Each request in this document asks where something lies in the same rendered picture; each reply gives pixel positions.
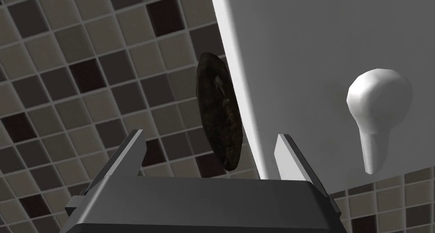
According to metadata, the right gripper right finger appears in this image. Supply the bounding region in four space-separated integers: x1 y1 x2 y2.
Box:
274 134 329 197

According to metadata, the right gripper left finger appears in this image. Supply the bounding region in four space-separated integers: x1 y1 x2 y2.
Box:
80 129 147 196

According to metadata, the dark brown door knob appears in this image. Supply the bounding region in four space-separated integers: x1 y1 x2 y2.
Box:
195 51 244 172

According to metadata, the white door knob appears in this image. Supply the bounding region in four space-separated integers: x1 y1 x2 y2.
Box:
346 68 414 175

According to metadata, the grey door leaf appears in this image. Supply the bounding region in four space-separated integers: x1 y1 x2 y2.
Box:
208 0 435 195

